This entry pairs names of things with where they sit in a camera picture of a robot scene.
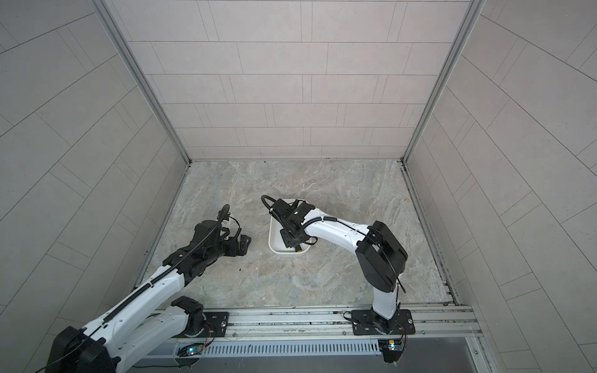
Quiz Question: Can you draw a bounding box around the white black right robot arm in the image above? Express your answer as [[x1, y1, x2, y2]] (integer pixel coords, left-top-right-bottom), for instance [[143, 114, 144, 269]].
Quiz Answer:
[[261, 195, 408, 321]]

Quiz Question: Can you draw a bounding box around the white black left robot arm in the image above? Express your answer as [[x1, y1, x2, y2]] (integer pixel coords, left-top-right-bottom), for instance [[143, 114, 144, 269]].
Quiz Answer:
[[42, 220, 251, 372]]

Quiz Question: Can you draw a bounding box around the white plastic bin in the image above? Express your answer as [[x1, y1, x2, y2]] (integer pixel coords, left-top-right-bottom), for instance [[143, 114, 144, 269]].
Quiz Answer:
[[261, 195, 311, 255]]

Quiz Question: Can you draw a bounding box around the metal vent grille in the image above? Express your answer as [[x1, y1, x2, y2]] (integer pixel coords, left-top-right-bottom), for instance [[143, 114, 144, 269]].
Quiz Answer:
[[202, 340, 382, 358]]

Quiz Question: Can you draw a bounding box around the left circuit board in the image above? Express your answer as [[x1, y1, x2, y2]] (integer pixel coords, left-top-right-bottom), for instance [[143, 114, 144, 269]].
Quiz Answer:
[[177, 343, 205, 357]]

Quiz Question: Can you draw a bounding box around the circuit board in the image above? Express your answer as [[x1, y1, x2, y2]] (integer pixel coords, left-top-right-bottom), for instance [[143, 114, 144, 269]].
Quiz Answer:
[[177, 343, 205, 357], [378, 340, 404, 364]]

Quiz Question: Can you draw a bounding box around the right circuit board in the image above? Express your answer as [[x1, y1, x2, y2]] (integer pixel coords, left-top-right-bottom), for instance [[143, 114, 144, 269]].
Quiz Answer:
[[378, 340, 404, 364]]

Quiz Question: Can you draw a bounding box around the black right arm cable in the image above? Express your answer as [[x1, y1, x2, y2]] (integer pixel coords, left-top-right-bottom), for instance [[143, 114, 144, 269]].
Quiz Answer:
[[260, 194, 281, 216]]

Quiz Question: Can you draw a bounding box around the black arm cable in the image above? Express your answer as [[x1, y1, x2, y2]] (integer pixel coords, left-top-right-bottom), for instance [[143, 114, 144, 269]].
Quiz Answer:
[[32, 204, 243, 373], [260, 194, 281, 216]]

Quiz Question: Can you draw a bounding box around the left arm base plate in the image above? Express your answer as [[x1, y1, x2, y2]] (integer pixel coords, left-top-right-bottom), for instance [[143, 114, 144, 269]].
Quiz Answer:
[[175, 312, 229, 339]]

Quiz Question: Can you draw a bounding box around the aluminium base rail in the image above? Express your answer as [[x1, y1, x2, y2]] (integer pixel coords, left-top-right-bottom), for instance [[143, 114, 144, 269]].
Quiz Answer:
[[190, 303, 483, 342]]

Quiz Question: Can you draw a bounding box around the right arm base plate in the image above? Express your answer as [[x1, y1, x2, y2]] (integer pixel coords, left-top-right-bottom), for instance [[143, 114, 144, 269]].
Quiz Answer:
[[344, 309, 416, 336]]

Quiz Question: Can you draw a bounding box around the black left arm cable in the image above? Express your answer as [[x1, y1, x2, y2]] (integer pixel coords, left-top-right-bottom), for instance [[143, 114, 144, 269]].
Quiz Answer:
[[32, 204, 243, 373]]

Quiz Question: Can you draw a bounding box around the left aluminium corner rail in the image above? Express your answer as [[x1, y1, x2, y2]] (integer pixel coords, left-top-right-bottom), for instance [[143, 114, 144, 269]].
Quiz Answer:
[[90, 0, 191, 166]]

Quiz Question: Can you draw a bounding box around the aluminium corner rail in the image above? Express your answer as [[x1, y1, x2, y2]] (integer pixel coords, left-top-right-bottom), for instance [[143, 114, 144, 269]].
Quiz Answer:
[[90, 0, 191, 166], [402, 0, 484, 166]]

